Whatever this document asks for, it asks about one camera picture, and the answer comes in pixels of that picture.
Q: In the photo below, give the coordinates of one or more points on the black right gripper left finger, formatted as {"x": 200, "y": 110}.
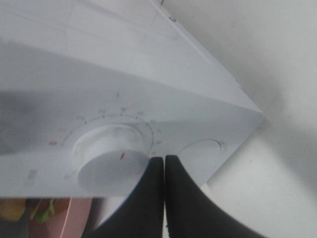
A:
{"x": 141, "y": 214}

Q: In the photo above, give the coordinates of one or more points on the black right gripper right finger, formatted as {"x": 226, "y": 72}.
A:
{"x": 191, "y": 214}

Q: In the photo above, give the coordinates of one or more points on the white microwave knob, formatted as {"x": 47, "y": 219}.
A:
{"x": 110, "y": 160}

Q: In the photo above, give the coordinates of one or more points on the round white door button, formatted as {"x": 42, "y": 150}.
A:
{"x": 199, "y": 153}

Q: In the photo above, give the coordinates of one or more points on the pink round plate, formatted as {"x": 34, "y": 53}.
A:
{"x": 63, "y": 217}

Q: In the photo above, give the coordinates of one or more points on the toy hamburger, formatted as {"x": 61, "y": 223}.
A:
{"x": 24, "y": 208}

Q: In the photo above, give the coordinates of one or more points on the white microwave oven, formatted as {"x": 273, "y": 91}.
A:
{"x": 69, "y": 66}

